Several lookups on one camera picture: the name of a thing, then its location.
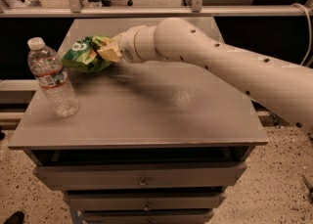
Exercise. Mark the grey drawer cabinet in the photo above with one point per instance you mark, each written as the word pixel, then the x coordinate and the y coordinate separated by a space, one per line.
pixel 143 114

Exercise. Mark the clear plastic water bottle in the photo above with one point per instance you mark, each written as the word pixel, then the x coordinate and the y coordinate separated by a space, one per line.
pixel 48 69

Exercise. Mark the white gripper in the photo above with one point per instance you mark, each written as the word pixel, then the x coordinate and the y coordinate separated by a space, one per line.
pixel 128 47

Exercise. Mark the black shoe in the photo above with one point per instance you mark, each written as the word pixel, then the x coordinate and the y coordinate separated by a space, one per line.
pixel 15 218

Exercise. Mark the green rice chip bag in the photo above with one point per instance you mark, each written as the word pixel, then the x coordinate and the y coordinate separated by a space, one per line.
pixel 83 54

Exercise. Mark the grey drawer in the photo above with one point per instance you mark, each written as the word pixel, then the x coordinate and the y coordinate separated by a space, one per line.
pixel 140 176
pixel 152 217
pixel 144 201

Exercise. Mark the top grey drawer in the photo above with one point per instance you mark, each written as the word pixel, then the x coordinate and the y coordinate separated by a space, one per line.
pixel 140 176

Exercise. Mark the middle grey drawer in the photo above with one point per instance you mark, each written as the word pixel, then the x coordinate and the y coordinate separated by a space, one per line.
pixel 144 201

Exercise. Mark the bottom grey drawer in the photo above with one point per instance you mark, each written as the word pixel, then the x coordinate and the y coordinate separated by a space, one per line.
pixel 152 217

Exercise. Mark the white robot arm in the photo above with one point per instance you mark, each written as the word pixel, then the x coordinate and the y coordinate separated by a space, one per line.
pixel 284 88

